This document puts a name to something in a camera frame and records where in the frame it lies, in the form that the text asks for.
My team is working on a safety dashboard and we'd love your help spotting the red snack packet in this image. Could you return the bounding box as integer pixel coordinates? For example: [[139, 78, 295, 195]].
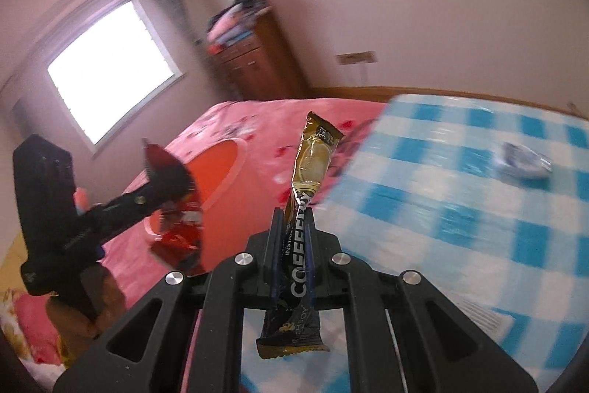
[[142, 139, 205, 274]]

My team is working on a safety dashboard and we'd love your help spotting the orange plastic bin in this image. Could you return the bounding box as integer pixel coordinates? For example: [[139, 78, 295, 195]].
[[142, 137, 251, 278]]

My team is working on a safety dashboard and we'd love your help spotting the gold black coffee stick packet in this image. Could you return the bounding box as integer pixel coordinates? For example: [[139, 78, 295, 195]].
[[256, 111, 344, 361]]

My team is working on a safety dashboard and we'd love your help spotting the wooden bed frame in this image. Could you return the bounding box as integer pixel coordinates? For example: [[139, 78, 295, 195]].
[[307, 84, 589, 120]]

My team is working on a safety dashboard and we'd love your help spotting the pink floral pillow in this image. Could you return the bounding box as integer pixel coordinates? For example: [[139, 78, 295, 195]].
[[0, 287, 65, 380]]

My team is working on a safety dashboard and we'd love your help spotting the wooden cabinet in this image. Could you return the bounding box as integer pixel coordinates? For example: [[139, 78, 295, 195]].
[[214, 11, 311, 101]]

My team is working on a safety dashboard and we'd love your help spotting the beige wall socket panel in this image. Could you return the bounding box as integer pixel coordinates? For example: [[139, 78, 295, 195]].
[[337, 51, 378, 65]]

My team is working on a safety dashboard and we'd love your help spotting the soft tissue pack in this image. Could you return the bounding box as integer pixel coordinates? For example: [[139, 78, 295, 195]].
[[494, 141, 553, 179]]

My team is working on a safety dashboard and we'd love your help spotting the white printed paper sheet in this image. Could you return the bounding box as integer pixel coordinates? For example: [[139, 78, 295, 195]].
[[453, 296, 516, 336]]

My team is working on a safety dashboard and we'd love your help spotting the bright window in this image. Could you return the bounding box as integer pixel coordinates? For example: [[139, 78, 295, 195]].
[[46, 0, 185, 145]]

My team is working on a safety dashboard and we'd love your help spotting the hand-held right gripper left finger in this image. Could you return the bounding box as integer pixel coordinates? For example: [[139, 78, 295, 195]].
[[53, 209, 283, 393]]

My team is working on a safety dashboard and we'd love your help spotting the grey curtain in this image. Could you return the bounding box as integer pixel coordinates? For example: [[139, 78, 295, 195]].
[[149, 0, 203, 53]]

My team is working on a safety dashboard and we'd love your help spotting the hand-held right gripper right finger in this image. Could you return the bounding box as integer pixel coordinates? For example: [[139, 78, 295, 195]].
[[304, 209, 539, 393]]

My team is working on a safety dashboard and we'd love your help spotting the pile of folded blankets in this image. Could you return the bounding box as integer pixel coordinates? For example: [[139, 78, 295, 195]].
[[206, 0, 272, 55]]

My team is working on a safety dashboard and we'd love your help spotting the pink printed bedsheet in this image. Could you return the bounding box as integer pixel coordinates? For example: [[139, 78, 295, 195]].
[[0, 97, 392, 393]]

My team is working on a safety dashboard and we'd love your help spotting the person's left forearm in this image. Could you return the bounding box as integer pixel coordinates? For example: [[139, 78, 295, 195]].
[[46, 264, 127, 359]]

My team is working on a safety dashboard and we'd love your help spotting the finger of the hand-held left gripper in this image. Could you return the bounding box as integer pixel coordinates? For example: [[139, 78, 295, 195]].
[[87, 160, 196, 246]]

